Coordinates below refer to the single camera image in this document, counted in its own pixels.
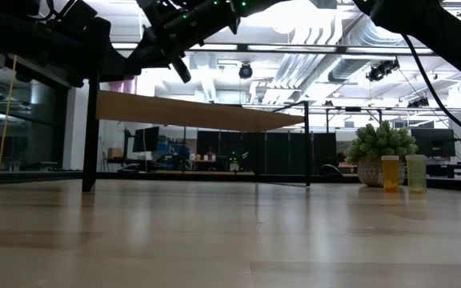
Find wooden shelf with black frame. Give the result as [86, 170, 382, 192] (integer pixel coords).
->
[81, 78, 311, 193]

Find silver ventilation duct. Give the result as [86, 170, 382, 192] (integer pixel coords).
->
[328, 15, 411, 84]

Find black track spotlight cluster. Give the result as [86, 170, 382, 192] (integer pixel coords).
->
[365, 58, 400, 83]

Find black round ceiling spotlight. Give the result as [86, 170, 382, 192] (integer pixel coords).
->
[238, 62, 254, 80]

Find wide black computer monitor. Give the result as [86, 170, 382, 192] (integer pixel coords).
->
[410, 127, 456, 158]

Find yellow-green medicine bottle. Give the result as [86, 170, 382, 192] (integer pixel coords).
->
[405, 154, 427, 194]

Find yellow hanging cable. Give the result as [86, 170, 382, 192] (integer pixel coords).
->
[0, 55, 18, 171]

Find orange medicine bottle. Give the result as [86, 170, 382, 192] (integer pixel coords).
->
[380, 155, 400, 194]

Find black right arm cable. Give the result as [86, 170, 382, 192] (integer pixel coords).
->
[400, 34, 461, 145]

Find black office chair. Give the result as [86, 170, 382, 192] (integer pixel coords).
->
[319, 162, 342, 176]

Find black room divider panels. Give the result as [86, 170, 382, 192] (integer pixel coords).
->
[196, 130, 338, 175]

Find black table edge rail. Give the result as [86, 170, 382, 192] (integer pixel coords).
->
[0, 170, 461, 194]

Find black track spotlight pair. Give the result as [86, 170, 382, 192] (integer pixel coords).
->
[406, 97, 431, 109]

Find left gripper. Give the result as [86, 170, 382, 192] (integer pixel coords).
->
[46, 0, 142, 84]

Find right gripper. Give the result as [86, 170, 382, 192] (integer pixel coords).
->
[125, 0, 242, 84]

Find green plant in patterned pot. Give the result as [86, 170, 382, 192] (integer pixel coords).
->
[344, 120, 419, 188]

